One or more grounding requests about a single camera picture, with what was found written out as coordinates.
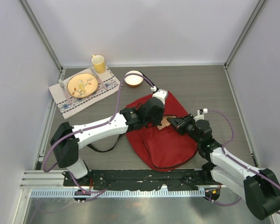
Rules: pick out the aluminium front rail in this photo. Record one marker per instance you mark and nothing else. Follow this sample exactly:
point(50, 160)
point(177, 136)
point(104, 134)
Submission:
point(55, 178)

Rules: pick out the pink handled fork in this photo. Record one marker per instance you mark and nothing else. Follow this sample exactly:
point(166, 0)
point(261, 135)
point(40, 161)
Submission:
point(62, 86)

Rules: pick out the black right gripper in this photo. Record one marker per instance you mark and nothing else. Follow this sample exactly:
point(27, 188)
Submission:
point(179, 123)

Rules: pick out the yellow bird plate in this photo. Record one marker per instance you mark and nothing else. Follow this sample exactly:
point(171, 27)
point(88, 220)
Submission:
point(82, 85)

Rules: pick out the yellow mug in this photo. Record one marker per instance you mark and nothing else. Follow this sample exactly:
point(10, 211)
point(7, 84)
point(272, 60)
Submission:
point(98, 62)

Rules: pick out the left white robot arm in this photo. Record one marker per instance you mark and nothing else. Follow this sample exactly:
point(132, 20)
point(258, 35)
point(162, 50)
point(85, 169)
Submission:
point(68, 140)

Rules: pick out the pink handled knife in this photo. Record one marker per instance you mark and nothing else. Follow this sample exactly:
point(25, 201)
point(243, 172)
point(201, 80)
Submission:
point(97, 77)

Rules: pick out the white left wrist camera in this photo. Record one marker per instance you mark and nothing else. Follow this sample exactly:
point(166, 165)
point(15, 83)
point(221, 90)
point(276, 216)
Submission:
point(159, 94)

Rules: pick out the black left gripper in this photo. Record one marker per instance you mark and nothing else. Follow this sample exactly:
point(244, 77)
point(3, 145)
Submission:
point(158, 122)

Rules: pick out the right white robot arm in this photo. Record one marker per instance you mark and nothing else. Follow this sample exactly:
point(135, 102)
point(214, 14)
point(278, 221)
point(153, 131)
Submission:
point(259, 188)

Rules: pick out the orange white bowl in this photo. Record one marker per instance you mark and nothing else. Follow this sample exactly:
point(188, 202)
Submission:
point(133, 78)

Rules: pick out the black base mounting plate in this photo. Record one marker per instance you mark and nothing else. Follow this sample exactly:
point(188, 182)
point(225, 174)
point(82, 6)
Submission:
point(145, 180)

